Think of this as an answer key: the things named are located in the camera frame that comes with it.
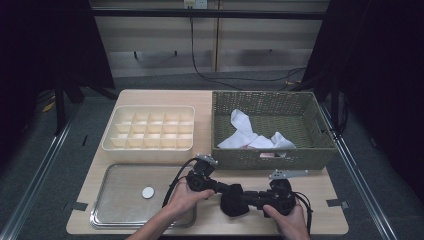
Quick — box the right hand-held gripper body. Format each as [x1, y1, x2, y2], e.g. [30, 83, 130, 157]
[263, 169, 310, 218]

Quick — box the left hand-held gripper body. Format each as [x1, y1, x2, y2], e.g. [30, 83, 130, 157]
[186, 153, 219, 193]

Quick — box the black sock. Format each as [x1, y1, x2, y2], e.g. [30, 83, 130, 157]
[219, 183, 251, 218]

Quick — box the green woven basket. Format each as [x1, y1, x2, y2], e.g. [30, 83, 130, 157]
[210, 90, 338, 171]

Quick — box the cream divided storage box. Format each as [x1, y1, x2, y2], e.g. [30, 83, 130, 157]
[101, 105, 196, 164]

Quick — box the clear plastic box lid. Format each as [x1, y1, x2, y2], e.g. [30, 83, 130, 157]
[89, 163, 198, 230]

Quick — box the person's left hand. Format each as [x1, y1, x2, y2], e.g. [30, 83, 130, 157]
[166, 178, 216, 218]

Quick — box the person's right hand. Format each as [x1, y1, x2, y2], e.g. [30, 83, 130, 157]
[263, 204, 311, 240]

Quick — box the black metal stand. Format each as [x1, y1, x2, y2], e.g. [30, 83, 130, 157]
[54, 66, 118, 134]

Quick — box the black curtain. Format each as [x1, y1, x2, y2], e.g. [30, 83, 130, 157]
[301, 0, 424, 201]
[0, 0, 116, 168]

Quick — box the black horizontal metal bar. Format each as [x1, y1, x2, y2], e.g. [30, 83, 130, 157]
[89, 8, 328, 20]

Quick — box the left hand-held gripper black cable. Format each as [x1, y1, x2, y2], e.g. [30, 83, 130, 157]
[162, 157, 198, 208]

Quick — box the hand-held gripper black cable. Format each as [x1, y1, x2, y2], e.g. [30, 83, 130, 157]
[294, 192, 314, 234]
[162, 157, 198, 208]

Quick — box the right hand-held gripper black cable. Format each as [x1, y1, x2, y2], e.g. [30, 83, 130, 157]
[294, 192, 314, 234]

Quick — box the metal floor rail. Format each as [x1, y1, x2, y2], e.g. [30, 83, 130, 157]
[319, 101, 399, 240]
[0, 99, 83, 240]

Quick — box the black wall cable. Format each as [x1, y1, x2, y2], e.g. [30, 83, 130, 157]
[189, 16, 308, 92]

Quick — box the white wall power outlet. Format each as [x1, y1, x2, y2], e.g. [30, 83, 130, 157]
[183, 0, 208, 10]

